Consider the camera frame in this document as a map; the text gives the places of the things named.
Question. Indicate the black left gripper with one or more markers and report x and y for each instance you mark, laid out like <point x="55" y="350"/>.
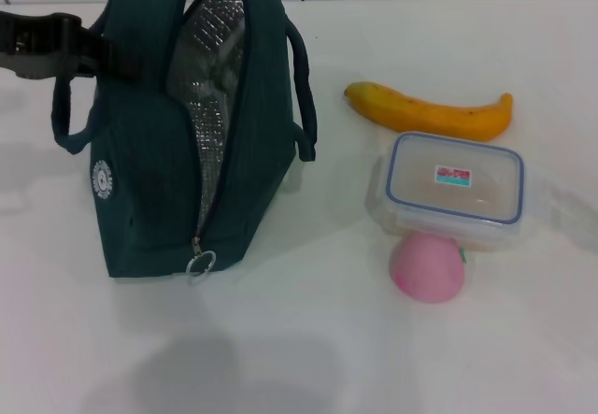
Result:
<point x="32" y="45"/>

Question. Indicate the dark teal insulated lunch bag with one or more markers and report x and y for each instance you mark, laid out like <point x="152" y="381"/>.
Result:
<point x="140" y="175"/>

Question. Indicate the yellow banana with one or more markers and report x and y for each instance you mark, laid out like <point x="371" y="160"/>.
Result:
<point x="420" y="115"/>

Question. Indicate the clear container with blue-rimmed lid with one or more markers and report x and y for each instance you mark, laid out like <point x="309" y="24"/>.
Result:
<point x="420" y="175"/>

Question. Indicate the pink peach toy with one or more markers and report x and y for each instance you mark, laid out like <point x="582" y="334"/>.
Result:
<point x="425" y="269"/>

